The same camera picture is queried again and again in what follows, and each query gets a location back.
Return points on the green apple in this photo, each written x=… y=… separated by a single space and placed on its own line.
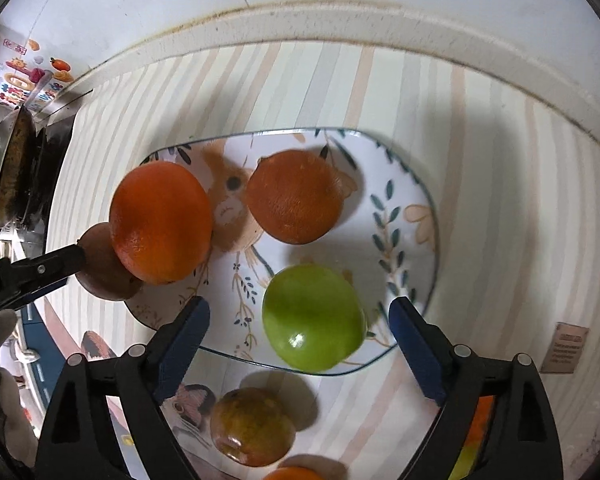
x=312 y=317

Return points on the brown label tag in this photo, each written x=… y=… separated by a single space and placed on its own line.
x=566 y=347

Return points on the colourful wall sticker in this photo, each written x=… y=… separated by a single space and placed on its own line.
x=27 y=77

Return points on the brown kiwi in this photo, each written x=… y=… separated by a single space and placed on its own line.
x=102 y=267

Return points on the black gas stove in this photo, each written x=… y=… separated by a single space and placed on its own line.
x=50 y=155

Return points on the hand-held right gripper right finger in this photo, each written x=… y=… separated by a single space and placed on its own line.
x=414 y=345

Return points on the green-brown passion fruit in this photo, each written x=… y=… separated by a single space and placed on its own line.
x=252 y=425

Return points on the dark orange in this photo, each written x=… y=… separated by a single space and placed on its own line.
x=295 y=197

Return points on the floral printed plate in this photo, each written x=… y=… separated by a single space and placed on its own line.
x=380 y=240

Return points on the person's left hand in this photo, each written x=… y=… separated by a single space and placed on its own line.
x=4 y=326

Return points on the striped tablecloth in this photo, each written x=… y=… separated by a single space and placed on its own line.
x=480 y=135

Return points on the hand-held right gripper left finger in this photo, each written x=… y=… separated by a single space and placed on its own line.
x=187 y=332

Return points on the small orange fruit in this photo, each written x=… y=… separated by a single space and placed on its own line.
x=482 y=422

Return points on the metal frying pan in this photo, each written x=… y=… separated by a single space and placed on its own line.
x=2 y=170

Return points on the large bright orange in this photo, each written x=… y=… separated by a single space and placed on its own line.
x=160 y=222

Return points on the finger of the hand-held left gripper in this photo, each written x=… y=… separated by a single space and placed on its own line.
x=50 y=266

